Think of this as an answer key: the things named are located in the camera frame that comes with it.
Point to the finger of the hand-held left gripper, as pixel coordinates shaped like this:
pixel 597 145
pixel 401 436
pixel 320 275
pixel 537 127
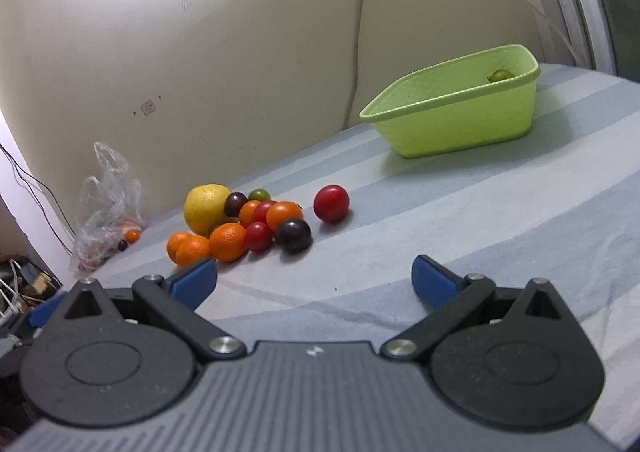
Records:
pixel 45 309

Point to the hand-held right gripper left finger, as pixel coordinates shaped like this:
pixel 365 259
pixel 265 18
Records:
pixel 192 279

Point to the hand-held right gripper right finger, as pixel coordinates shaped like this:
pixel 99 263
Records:
pixel 434 282

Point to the orange mandarin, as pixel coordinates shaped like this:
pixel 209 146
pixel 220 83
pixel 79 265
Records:
pixel 175 242
pixel 193 250
pixel 228 242

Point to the large yellow citrus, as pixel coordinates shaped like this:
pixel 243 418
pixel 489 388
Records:
pixel 205 209

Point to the light green plastic basket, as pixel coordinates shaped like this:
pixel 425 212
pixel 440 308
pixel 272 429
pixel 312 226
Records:
pixel 450 117

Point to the white power strip clutter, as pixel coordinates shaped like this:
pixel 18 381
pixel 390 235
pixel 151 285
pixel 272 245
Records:
pixel 25 282

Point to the striped blue grey bedsheet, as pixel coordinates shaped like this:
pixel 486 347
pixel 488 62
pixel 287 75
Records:
pixel 450 212

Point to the tiny orange tomato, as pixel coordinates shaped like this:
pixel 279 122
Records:
pixel 132 235

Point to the small red tomato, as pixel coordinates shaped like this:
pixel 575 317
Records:
pixel 258 236
pixel 263 212

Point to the small dark purple tomato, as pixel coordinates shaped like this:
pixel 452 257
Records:
pixel 234 203

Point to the small green tomato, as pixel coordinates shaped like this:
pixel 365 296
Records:
pixel 259 194

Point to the large dark purple tomato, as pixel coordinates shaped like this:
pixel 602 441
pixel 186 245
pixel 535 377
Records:
pixel 293 235

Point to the clear plastic bag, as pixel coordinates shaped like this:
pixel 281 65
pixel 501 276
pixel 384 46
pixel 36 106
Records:
pixel 102 212

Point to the large red tomato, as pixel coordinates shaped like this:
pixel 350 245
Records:
pixel 331 203

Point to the green tomato with stem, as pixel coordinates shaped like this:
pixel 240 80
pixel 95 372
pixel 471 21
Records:
pixel 501 75

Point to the small white wall sticker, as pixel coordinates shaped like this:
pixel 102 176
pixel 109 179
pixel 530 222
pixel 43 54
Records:
pixel 148 108

